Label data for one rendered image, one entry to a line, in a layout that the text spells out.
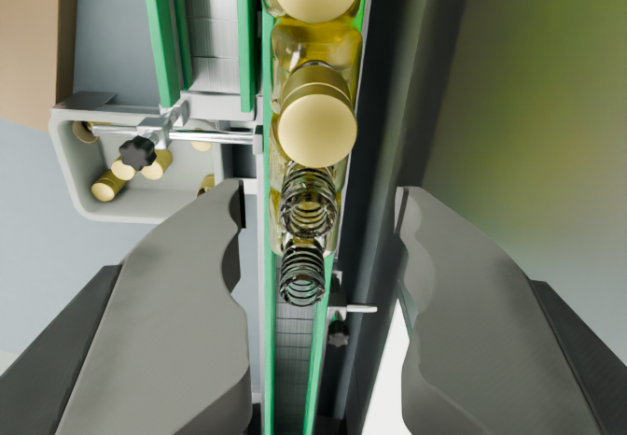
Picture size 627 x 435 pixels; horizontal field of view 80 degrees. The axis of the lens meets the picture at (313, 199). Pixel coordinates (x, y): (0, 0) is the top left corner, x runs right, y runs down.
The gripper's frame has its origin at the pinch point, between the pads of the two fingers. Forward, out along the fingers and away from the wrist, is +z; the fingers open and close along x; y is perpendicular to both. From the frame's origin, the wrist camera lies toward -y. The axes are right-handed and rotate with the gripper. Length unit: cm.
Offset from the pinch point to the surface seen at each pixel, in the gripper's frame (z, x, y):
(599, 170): 3.7, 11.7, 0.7
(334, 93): 5.0, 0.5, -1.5
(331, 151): 4.6, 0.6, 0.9
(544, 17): 11.7, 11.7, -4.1
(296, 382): 33, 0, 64
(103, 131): 24.7, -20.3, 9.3
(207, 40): 32.7, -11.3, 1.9
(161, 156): 41, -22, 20
